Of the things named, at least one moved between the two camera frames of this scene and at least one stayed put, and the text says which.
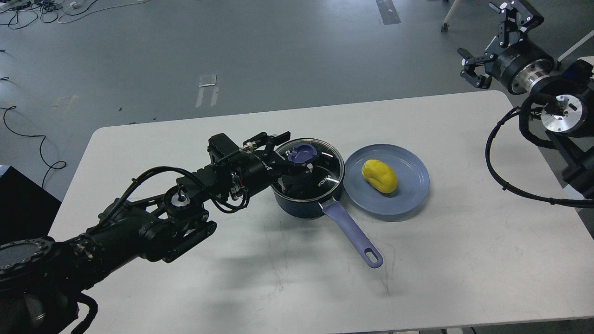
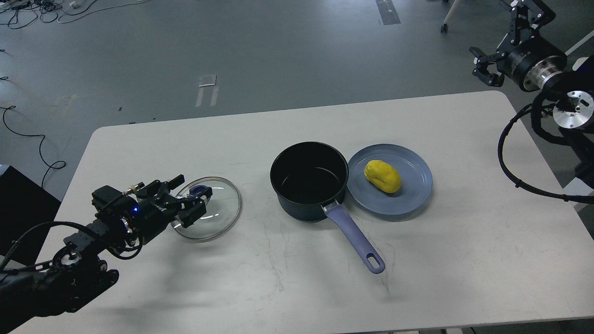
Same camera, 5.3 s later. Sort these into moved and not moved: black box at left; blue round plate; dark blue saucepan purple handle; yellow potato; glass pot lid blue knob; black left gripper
Moved: black left gripper; glass pot lid blue knob
Not moved: dark blue saucepan purple handle; black box at left; blue round plate; yellow potato
